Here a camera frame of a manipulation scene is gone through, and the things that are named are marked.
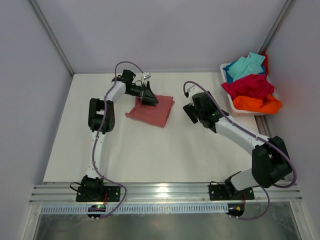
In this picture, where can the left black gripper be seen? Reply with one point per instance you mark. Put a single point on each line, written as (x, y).
(146, 93)

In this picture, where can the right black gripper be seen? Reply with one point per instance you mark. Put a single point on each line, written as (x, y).
(191, 111)

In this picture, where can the salmon pink t shirt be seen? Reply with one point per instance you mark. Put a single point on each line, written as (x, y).
(152, 115)

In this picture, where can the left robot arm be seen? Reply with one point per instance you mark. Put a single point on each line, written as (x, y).
(101, 121)

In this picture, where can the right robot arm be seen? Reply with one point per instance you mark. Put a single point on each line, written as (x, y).
(219, 122)

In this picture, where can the white plastic bin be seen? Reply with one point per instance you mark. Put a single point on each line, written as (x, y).
(229, 102)

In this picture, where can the teal t shirt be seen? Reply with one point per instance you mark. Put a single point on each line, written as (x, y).
(253, 64)

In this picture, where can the crimson red t shirt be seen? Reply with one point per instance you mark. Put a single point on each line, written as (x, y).
(253, 86)

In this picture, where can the orange t shirt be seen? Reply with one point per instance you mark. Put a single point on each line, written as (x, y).
(269, 105)

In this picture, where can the red t shirt in bin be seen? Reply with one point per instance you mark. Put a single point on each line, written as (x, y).
(265, 65)

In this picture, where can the right black controller board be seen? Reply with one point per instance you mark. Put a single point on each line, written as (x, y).
(235, 210)

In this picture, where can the black controller board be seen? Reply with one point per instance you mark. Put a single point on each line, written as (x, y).
(235, 210)
(96, 211)

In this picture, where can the left black controller board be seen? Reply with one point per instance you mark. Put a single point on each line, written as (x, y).
(96, 211)

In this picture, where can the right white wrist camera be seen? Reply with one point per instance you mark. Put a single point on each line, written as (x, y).
(191, 91)

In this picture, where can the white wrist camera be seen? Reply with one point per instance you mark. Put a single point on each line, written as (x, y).
(145, 76)
(191, 91)

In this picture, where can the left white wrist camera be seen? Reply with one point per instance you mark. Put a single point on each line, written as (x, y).
(145, 76)

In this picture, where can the right side aluminium rail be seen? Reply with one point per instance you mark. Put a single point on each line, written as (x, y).
(262, 123)

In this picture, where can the aluminium rail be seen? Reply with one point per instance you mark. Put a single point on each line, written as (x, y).
(262, 123)
(152, 193)

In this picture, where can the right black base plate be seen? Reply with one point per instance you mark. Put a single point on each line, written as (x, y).
(220, 191)

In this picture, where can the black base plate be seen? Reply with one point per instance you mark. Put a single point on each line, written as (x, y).
(112, 193)
(220, 191)

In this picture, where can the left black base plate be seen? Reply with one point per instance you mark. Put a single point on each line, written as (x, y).
(112, 193)

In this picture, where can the slotted grey cable duct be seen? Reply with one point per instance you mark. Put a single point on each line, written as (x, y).
(137, 209)

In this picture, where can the right corner aluminium post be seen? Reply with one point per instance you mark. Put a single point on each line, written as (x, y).
(279, 20)

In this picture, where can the corner aluminium post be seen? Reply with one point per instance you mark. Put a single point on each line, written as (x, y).
(51, 35)
(279, 20)

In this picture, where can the aluminium front rail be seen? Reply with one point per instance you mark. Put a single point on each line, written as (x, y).
(152, 193)

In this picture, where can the left corner aluminium post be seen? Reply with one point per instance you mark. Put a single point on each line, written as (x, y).
(51, 35)

